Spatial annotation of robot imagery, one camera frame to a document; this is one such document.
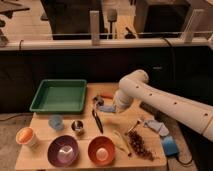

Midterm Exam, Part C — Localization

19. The blue sponge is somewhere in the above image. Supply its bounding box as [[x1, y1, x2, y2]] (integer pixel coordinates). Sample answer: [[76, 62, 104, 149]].
[[98, 105, 116, 113]]

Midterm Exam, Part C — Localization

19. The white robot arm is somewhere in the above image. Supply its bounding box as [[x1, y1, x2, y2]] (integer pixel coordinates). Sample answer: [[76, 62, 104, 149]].
[[114, 70, 213, 142]]

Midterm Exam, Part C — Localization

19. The green plastic tray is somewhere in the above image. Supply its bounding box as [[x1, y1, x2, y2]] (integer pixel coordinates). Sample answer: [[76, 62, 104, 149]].
[[30, 79, 87, 114]]

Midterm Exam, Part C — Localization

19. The orange carrot toy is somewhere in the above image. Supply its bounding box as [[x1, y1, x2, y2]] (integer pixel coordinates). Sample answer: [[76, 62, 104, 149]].
[[100, 94, 114, 99]]

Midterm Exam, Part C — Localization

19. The metal spoon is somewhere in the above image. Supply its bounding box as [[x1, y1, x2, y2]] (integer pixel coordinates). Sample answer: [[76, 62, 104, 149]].
[[124, 119, 143, 136]]

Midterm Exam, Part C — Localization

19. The small metal cup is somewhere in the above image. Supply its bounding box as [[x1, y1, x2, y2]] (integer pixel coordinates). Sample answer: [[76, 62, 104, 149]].
[[71, 120, 84, 135]]

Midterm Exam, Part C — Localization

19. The white railing bar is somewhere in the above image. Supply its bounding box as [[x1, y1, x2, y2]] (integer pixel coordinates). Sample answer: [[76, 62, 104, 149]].
[[0, 37, 213, 51]]

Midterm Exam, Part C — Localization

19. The wooden chopsticks pair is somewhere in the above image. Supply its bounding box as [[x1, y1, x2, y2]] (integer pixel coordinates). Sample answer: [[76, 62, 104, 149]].
[[114, 131, 132, 157]]

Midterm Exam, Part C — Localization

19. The bunch of dark grapes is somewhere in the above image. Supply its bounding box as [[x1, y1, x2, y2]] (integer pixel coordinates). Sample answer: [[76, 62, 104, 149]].
[[128, 131, 154, 161]]

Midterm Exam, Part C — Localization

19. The blue plastic cup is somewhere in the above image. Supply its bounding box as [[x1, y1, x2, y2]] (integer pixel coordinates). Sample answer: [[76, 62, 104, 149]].
[[48, 115, 64, 131]]

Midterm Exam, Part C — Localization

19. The orange bowl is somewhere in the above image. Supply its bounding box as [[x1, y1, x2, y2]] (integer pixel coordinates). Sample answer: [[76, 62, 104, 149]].
[[88, 136, 115, 166]]

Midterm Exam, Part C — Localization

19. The grey blue cloth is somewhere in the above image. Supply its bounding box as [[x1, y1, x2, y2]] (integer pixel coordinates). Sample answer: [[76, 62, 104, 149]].
[[144, 120, 169, 137]]

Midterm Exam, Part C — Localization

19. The purple bowl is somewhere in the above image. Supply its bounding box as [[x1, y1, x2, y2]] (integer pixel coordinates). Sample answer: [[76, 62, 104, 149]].
[[47, 135, 79, 167]]

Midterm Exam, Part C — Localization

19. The blue box on floor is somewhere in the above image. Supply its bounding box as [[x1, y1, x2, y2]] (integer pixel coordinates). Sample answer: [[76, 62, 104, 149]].
[[161, 136, 179, 157]]

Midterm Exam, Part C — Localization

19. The orange and white cup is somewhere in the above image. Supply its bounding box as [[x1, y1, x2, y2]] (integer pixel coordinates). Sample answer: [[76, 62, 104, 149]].
[[16, 127, 39, 148]]

